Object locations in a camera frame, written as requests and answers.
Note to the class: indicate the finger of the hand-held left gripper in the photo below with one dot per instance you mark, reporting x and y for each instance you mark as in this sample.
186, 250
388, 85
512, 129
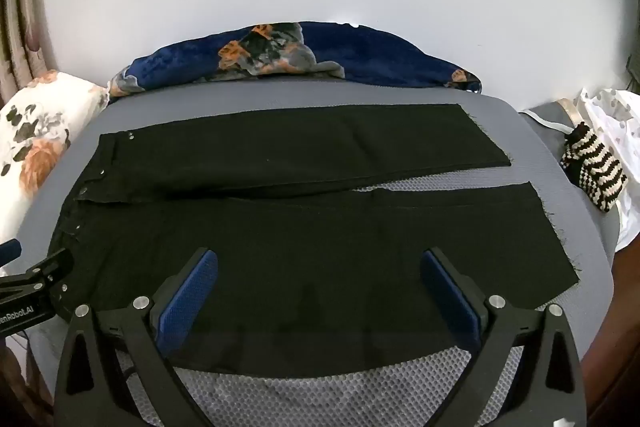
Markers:
50, 266
9, 251

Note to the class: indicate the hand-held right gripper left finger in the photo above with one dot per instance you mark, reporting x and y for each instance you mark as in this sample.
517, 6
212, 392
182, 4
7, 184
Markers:
190, 292

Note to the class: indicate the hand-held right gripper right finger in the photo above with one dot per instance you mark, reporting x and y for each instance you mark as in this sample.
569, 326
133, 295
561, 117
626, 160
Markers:
450, 292

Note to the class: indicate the black pants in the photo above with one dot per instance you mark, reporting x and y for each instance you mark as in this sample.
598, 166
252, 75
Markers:
310, 227

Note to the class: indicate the white floral pillow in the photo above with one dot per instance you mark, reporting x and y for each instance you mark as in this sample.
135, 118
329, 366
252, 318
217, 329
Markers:
45, 132

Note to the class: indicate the grey mesh bed mat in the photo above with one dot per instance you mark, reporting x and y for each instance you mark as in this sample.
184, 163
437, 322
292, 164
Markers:
550, 157

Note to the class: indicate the dark brown wooden board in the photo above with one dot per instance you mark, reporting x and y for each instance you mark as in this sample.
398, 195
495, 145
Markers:
617, 337

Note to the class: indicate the black cream striped knit cloth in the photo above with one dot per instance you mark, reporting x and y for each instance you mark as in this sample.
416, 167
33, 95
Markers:
597, 172

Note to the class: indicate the striped brown curtain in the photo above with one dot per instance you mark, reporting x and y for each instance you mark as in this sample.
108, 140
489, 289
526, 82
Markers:
22, 37

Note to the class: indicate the white dotted cloth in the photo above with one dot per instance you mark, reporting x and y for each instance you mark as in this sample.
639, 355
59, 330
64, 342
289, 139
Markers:
620, 122

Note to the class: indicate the blue floral blanket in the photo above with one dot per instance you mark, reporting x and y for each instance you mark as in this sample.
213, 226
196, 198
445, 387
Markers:
380, 52

